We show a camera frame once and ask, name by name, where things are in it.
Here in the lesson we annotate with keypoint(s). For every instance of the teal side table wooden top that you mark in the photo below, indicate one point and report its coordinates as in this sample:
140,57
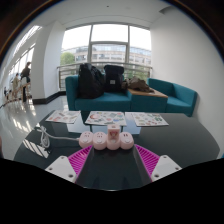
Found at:
148,100

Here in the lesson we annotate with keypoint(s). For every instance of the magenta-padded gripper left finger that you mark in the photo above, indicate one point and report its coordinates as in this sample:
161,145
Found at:
80,160

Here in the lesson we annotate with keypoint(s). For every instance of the crumpled brown bag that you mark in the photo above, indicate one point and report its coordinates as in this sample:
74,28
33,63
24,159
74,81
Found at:
138,84

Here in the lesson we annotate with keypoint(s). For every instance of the teal armchair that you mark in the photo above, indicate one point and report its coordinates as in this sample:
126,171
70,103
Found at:
178,98

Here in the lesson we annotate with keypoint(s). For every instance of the grey-framed large window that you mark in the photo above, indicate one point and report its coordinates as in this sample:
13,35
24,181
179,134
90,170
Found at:
90,36

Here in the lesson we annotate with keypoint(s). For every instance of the person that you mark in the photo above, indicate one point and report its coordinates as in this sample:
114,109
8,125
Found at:
16,83
25,75

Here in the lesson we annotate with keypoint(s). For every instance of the teal two-seat sofa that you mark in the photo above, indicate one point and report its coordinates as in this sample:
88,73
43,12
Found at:
103,101

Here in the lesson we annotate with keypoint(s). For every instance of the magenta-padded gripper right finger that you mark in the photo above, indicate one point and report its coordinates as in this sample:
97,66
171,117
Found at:
148,160

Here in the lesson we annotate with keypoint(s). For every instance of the metal balcony railing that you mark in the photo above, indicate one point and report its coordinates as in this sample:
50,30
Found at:
68,65

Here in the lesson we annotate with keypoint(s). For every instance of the black backpack with label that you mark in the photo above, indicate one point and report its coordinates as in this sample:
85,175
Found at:
114,78

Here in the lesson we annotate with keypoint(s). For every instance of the glossy black backpack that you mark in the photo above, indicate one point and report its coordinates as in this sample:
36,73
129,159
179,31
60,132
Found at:
90,81

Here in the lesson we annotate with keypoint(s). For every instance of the colourful sticker sheet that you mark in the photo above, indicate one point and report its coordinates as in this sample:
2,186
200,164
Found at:
106,118
149,119
63,116

